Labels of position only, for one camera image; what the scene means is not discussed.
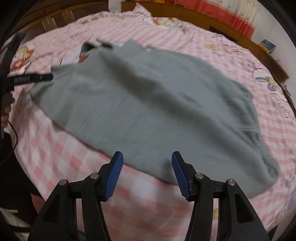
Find grey sweatpants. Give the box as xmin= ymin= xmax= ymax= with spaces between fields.
xmin=30 ymin=40 xmax=280 ymax=198

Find person's left hand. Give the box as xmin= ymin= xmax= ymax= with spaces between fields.
xmin=1 ymin=98 xmax=15 ymax=128

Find pink checkered bed quilt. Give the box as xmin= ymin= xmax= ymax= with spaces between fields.
xmin=9 ymin=4 xmax=295 ymax=240

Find dark wooden wardrobe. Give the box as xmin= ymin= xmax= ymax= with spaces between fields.
xmin=12 ymin=1 xmax=109 ymax=34

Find blue book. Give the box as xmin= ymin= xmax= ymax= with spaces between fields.
xmin=258 ymin=39 xmax=276 ymax=53

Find wooden window-side cabinet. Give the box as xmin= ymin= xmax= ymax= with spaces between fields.
xmin=121 ymin=0 xmax=290 ymax=83

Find red and cream curtain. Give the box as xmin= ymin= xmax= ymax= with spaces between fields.
xmin=138 ymin=0 xmax=266 ymax=40

